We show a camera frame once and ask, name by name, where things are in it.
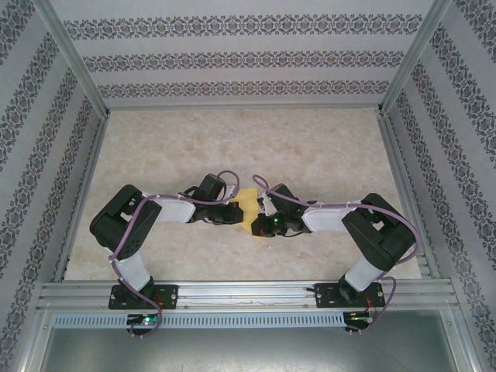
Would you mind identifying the yellow paper sheet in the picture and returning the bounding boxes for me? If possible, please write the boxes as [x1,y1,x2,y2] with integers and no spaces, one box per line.
[231,188,268,241]

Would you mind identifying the grey metal sheet panel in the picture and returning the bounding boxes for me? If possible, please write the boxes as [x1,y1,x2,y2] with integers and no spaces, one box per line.
[38,327,466,372]

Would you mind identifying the right control board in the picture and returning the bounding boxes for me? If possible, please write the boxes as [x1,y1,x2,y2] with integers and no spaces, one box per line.
[346,312,375,325]

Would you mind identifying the left control board green LED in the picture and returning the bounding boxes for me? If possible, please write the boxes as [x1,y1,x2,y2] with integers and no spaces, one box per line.
[126,312,164,326]

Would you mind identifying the aluminium mounting rail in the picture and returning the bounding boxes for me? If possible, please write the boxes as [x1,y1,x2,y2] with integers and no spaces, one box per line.
[36,281,460,311]

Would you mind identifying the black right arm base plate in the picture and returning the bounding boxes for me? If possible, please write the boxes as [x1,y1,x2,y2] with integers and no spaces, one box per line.
[305,282,388,310]

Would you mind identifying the thin aluminium wall strip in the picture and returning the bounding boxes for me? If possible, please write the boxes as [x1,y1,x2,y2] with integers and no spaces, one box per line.
[104,102,384,113]

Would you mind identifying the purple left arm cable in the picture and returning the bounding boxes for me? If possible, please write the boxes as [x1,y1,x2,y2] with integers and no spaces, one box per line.
[107,170,240,337]

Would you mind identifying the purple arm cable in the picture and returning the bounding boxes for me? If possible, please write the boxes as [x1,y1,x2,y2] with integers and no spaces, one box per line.
[252,174,422,334]
[107,170,240,337]

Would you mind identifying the grey slotted cable duct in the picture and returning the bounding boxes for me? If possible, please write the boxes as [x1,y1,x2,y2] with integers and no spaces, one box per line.
[52,312,346,329]

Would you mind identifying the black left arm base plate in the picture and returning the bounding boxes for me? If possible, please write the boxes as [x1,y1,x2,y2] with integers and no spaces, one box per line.
[109,284,180,311]

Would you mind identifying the aluminium table edge rail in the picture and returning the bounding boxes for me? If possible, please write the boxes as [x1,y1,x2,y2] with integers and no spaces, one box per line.
[377,110,443,282]
[52,112,112,284]

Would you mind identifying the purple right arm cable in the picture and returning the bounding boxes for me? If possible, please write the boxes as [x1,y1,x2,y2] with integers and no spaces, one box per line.
[252,174,422,334]

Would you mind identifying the aluminium frame post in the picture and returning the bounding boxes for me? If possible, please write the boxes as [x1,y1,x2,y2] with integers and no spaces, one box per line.
[30,0,112,119]
[377,0,454,117]

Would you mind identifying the aluminium frame bar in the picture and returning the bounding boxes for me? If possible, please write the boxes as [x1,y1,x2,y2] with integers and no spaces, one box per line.
[15,305,55,372]
[447,308,481,372]

